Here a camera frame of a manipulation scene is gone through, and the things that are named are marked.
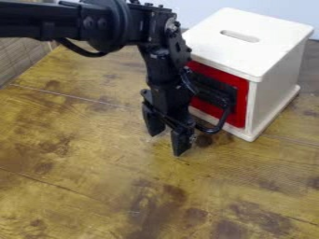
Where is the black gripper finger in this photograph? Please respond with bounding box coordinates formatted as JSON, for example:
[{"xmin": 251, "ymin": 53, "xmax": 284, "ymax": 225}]
[
  {"xmin": 171, "ymin": 128, "xmax": 196, "ymax": 157},
  {"xmin": 141, "ymin": 104, "xmax": 165, "ymax": 136}
]

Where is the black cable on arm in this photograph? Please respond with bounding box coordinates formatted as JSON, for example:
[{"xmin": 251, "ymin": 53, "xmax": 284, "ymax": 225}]
[{"xmin": 54, "ymin": 36, "xmax": 109, "ymax": 59}]

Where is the white wooden box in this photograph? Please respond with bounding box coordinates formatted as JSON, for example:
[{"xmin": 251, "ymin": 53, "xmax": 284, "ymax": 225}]
[{"xmin": 183, "ymin": 7, "xmax": 313, "ymax": 142}]

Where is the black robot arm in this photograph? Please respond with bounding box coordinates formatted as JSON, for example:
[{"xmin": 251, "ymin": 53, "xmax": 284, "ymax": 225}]
[{"xmin": 0, "ymin": 0, "xmax": 196, "ymax": 156}]

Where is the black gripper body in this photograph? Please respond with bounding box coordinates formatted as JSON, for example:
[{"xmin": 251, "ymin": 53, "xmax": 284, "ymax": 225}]
[{"xmin": 140, "ymin": 52, "xmax": 195, "ymax": 130}]

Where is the black metal drawer handle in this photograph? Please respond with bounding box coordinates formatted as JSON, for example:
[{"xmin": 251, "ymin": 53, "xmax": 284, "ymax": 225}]
[{"xmin": 191, "ymin": 83, "xmax": 233, "ymax": 135}]

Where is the red drawer front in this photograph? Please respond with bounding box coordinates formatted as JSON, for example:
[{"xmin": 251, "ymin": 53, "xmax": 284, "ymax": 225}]
[{"xmin": 188, "ymin": 61, "xmax": 249, "ymax": 134}]

